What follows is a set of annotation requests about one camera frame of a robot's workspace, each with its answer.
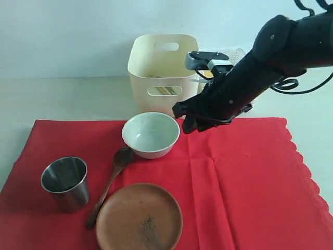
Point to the yellow cheese wedge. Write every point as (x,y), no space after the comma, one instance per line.
(207,74)

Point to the pale green ceramic bowl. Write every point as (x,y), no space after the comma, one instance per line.
(151,135)

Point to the brown round plate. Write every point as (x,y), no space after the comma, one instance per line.
(139,216)

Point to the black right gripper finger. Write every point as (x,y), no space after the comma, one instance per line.
(191,106)
(192,124)

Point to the stainless steel cup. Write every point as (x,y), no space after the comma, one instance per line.
(65,179)

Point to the cream plastic storage bin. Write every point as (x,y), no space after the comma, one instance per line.
(161,55)

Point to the white perforated plastic basket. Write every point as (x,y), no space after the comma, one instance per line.
(234,54)

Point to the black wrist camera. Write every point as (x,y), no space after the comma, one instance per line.
(199,60)

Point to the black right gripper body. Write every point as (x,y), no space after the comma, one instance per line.
(229,94)

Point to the dark wooden spoon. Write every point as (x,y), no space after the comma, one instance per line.
(122,158)

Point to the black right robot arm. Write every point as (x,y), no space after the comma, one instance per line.
(283,50)

